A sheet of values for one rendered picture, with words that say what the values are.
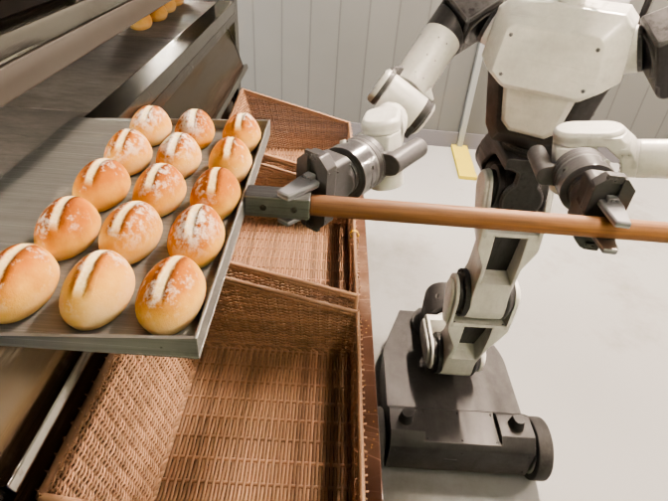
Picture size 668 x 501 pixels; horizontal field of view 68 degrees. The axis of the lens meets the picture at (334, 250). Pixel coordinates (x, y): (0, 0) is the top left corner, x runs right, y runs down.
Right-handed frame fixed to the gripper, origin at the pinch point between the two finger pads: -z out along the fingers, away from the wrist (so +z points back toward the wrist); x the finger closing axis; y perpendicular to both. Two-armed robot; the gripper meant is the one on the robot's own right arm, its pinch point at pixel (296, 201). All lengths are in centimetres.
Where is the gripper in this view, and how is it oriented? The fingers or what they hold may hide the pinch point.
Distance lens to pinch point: 70.4
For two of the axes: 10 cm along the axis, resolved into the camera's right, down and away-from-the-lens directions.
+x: -0.7, 8.0, 5.9
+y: -8.0, -3.9, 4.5
